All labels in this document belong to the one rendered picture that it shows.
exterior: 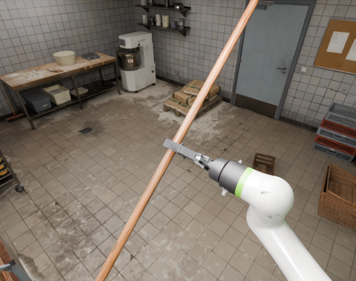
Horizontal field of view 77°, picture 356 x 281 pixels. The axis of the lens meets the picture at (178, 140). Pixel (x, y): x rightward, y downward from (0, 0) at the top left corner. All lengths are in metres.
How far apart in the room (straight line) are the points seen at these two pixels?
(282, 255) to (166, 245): 2.14
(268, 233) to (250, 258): 2.09
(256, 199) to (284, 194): 0.07
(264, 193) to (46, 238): 2.83
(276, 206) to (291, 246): 0.13
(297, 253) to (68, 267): 2.48
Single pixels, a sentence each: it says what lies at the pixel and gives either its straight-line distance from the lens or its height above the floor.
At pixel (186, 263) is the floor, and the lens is 2.68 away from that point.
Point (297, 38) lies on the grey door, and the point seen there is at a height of 1.57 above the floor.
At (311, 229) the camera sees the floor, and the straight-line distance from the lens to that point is 3.28.
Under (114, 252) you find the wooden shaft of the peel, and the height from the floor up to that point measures 1.70.
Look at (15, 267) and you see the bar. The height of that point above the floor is 0.92.
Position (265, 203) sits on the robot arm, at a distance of 0.62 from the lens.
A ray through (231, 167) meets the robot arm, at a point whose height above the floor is 2.00.
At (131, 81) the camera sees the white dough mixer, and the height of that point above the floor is 0.31.
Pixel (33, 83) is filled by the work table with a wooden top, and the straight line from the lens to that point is 4.94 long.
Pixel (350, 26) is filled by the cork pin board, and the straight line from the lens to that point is 4.48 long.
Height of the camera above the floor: 2.44
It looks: 37 degrees down
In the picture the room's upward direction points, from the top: straight up
